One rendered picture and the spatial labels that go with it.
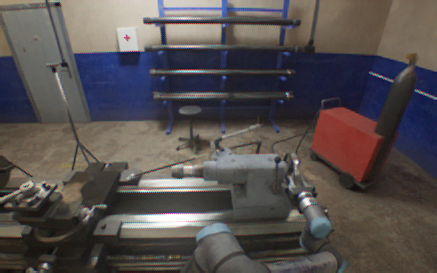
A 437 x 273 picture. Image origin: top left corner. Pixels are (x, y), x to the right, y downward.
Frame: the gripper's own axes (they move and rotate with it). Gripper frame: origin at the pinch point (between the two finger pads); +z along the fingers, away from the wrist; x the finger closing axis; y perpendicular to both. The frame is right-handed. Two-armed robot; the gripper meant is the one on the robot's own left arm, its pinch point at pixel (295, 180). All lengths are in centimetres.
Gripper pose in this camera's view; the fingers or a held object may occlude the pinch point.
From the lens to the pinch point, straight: 130.1
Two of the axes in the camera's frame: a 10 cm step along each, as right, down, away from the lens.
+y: 0.1, -8.7, -5.0
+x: -10.0, 0.2, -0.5
